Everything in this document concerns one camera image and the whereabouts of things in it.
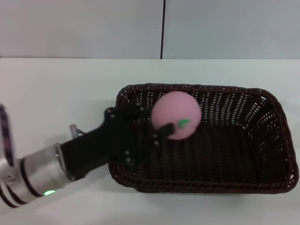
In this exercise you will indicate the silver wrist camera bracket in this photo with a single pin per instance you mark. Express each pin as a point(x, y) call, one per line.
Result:
point(75, 131)

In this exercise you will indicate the pink toy peach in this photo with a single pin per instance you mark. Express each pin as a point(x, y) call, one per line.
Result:
point(175, 110)

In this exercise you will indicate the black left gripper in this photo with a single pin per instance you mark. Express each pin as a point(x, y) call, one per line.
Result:
point(112, 143)

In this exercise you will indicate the black vertical wall strip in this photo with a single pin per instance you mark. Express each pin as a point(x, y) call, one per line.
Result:
point(163, 28)

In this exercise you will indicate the dark brown wicker basket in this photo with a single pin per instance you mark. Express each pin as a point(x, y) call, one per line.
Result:
point(222, 152)

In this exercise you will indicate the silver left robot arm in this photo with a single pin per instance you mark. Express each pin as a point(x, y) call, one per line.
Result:
point(35, 173)

